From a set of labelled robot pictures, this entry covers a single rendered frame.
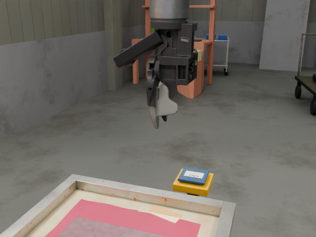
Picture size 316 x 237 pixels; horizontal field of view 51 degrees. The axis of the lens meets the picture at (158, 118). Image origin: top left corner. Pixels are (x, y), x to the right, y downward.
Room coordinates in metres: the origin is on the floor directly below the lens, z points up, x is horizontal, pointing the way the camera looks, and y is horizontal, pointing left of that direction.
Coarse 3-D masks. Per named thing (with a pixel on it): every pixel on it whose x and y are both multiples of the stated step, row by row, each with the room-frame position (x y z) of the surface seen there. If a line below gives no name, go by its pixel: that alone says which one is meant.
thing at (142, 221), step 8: (136, 216) 0.87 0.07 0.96; (144, 216) 0.87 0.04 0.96; (152, 216) 0.87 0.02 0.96; (136, 224) 0.83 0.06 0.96; (144, 224) 0.83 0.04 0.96; (152, 224) 0.83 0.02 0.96; (160, 224) 0.83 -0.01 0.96; (168, 224) 0.83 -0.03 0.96; (176, 224) 0.83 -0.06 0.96; (184, 224) 0.83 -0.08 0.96; (192, 224) 0.83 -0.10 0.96; (200, 224) 0.83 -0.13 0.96; (128, 232) 0.80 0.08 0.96; (136, 232) 0.80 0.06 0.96; (144, 232) 0.80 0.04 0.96; (152, 232) 0.80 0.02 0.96; (160, 232) 0.80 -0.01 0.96; (168, 232) 0.80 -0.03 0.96; (176, 232) 0.80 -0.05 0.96; (184, 232) 0.80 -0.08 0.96; (192, 232) 0.80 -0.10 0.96
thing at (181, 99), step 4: (160, 84) 0.69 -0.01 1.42; (164, 84) 0.68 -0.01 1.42; (168, 84) 0.70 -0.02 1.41; (168, 88) 0.70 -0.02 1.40; (172, 88) 0.69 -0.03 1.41; (176, 88) 0.68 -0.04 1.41; (172, 92) 0.69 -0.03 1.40; (176, 92) 0.68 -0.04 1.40; (172, 96) 0.69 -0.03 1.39; (176, 96) 0.69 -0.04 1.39; (180, 96) 0.68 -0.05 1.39; (184, 96) 0.68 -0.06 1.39; (172, 100) 0.69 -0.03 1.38; (176, 100) 0.69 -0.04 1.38; (180, 100) 0.68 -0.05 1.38; (184, 100) 0.68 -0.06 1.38; (180, 104) 0.69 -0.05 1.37; (184, 104) 0.68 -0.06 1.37; (164, 116) 0.69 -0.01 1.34; (164, 120) 0.69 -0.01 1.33
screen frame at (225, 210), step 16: (80, 176) 1.06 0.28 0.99; (64, 192) 0.97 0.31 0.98; (96, 192) 1.01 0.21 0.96; (112, 192) 0.99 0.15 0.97; (128, 192) 0.97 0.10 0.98; (144, 192) 0.95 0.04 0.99; (160, 192) 0.95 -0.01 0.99; (32, 208) 0.86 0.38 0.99; (48, 208) 0.88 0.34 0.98; (192, 208) 0.90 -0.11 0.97; (208, 208) 0.88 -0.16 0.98; (224, 208) 0.86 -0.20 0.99; (16, 224) 0.79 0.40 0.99; (32, 224) 0.81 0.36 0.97; (224, 224) 0.79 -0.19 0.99
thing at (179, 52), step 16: (160, 32) 0.65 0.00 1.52; (176, 32) 0.64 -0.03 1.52; (192, 32) 0.64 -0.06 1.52; (160, 48) 0.65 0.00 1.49; (176, 48) 0.64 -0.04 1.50; (192, 48) 0.64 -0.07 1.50; (160, 64) 0.63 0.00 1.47; (176, 64) 0.62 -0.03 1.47; (192, 64) 0.63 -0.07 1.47; (160, 80) 0.64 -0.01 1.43; (176, 80) 0.62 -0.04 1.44; (192, 80) 0.66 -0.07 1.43
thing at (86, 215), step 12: (84, 204) 0.94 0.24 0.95; (96, 204) 0.94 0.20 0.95; (108, 204) 0.94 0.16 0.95; (72, 216) 0.87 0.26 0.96; (84, 216) 0.87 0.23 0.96; (96, 216) 0.87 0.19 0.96; (108, 216) 0.87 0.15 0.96; (120, 216) 0.87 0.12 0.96; (132, 216) 0.87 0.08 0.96; (60, 228) 0.82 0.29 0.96; (72, 228) 0.82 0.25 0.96; (84, 228) 0.82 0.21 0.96; (96, 228) 0.82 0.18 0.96; (108, 228) 0.82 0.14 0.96; (120, 228) 0.82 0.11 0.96
